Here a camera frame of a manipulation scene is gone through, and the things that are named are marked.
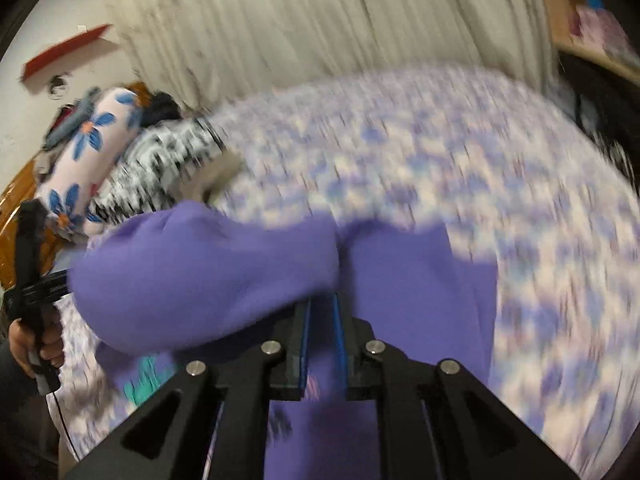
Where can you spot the pink blue floral pillow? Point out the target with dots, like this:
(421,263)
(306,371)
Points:
(87,160)

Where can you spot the black white patterned folded garment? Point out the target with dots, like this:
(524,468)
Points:
(147,176)

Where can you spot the black white speckled fabric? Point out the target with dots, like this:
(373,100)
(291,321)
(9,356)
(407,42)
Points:
(606,108)

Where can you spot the black sleeved left forearm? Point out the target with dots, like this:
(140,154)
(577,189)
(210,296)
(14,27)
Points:
(29,440)

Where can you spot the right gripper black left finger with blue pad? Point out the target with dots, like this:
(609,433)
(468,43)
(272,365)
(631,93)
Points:
(288,377)

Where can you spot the red wall decoration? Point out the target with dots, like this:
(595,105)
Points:
(65,47)

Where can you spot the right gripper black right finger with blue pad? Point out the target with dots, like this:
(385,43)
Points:
(356,372)

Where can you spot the person's left hand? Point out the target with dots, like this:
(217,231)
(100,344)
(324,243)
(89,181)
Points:
(49,346)

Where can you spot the purple hoodie sweatshirt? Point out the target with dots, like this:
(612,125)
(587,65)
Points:
(190,283)

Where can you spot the white pleated curtain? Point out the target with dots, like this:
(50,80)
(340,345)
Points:
(204,52)

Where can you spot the wooden shelf with books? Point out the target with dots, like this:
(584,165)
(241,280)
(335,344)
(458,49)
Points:
(591,30)

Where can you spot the purple cat print fleece blanket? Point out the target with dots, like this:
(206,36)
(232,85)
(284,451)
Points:
(511,178)

